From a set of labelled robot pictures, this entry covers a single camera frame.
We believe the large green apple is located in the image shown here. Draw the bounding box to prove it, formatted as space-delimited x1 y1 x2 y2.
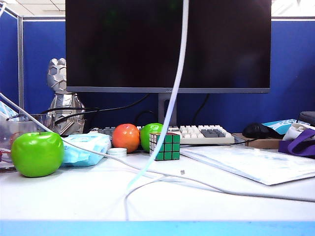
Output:
11 131 65 178

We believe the brown cardboard box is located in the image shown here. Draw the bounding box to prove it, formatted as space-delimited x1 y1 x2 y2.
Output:
232 132 283 150

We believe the purple cloth bag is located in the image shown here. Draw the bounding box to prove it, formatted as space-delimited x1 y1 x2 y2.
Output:
278 129 315 159

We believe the grey monitor stand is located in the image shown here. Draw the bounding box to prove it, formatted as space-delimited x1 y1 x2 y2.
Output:
158 93 177 126

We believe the teal white printed bag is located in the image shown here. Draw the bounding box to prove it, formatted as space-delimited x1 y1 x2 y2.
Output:
261 119 305 135

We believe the black computer monitor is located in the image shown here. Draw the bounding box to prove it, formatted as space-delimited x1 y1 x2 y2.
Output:
65 0 272 94

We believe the silver angular figurine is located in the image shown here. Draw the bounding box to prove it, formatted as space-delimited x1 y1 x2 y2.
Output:
46 58 87 136

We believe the thin white Type-C cable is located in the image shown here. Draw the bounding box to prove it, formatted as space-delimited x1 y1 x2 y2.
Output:
124 0 190 221

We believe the orange red round fruit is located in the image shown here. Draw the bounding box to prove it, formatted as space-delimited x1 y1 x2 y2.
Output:
112 123 141 154

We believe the light blue tissue pack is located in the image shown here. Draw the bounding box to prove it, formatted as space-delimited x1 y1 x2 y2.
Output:
61 134 113 168

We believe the black computer mouse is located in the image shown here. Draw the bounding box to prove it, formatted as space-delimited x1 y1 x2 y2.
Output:
242 122 271 140

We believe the blue white plastic packet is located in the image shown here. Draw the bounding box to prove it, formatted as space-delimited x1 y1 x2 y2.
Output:
0 100 20 121

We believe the clear plastic document folder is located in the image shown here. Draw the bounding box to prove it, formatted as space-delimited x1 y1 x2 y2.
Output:
179 145 315 186

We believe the dark grey pouch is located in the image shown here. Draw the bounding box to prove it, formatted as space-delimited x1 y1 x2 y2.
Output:
299 111 315 127

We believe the Rubik's cube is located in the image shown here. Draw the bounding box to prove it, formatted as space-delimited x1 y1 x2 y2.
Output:
149 132 181 162

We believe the grey metal partition post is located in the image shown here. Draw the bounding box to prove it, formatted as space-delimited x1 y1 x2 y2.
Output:
17 16 25 109

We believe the white rolled item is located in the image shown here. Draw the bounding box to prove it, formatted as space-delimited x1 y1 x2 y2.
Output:
282 123 312 141

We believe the small green apple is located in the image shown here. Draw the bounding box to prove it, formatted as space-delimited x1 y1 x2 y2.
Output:
140 122 168 153

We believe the white grey keyboard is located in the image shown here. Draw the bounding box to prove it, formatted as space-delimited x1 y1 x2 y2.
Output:
90 124 236 146

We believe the thick white power cable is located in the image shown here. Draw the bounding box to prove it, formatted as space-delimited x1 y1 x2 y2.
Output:
0 92 315 203

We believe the small white blue tape roll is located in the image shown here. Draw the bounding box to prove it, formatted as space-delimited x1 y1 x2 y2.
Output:
107 147 128 158

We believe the thin black cable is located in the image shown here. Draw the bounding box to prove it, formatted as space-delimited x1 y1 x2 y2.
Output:
233 138 261 145

